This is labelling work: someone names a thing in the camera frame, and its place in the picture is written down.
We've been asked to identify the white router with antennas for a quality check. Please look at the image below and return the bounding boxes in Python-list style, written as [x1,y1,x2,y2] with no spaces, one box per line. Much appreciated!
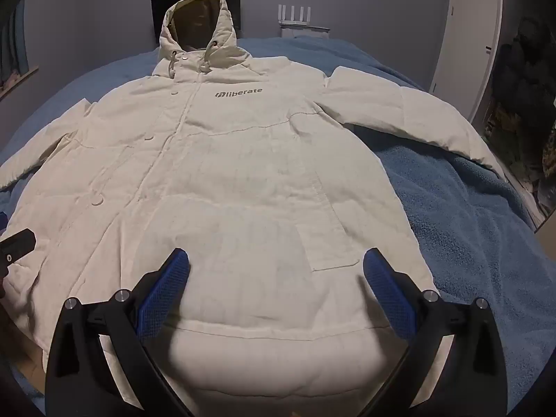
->
[278,4,332,41]

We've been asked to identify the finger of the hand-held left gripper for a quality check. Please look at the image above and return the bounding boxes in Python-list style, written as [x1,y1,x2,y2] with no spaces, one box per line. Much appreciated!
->
[0,228,36,279]

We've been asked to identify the blue curtain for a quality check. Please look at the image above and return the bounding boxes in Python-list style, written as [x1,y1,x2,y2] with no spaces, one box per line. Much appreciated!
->
[0,0,32,80]

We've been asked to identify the blue fleece blanket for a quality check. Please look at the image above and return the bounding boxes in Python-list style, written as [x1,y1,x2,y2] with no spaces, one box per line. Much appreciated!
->
[0,35,556,417]

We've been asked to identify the wooden window ledge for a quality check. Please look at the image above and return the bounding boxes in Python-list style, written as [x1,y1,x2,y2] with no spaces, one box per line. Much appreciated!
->
[0,66,40,101]

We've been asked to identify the white wardrobe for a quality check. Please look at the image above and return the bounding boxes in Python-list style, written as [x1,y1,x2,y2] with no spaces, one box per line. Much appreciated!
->
[428,0,505,123]

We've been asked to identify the black monitor screen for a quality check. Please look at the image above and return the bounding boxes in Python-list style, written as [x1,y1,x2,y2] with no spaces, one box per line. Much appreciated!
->
[150,0,242,45]

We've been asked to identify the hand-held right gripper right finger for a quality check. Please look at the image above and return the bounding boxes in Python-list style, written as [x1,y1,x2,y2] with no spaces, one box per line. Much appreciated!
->
[362,247,510,417]

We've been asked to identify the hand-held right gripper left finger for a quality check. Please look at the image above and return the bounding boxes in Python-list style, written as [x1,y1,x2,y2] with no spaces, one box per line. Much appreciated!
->
[44,247,196,417]

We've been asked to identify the cream hooded padded coat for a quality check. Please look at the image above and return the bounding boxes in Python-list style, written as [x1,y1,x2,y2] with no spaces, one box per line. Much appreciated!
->
[0,0,507,400]

